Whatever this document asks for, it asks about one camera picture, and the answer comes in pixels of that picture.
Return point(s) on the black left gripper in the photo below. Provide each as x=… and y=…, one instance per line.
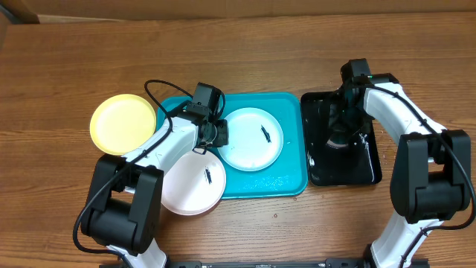
x=222, y=138

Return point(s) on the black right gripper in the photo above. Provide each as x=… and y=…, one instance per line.
x=338, y=132

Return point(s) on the green and yellow sponge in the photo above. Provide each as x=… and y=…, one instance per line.
x=337, y=143

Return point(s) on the light blue plate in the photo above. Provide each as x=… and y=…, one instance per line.
x=255, y=139

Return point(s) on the yellow plate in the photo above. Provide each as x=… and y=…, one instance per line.
x=122, y=123

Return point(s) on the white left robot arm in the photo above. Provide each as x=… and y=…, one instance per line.
x=124, y=200

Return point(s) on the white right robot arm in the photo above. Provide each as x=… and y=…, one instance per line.
x=431, y=179

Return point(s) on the black water tray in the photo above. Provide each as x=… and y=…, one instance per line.
x=357, y=164

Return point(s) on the teal plastic tray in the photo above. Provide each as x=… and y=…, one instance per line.
x=287, y=176

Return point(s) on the pink plate with stain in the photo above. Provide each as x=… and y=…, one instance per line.
x=194, y=184

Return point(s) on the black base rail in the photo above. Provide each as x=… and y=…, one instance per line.
x=328, y=263

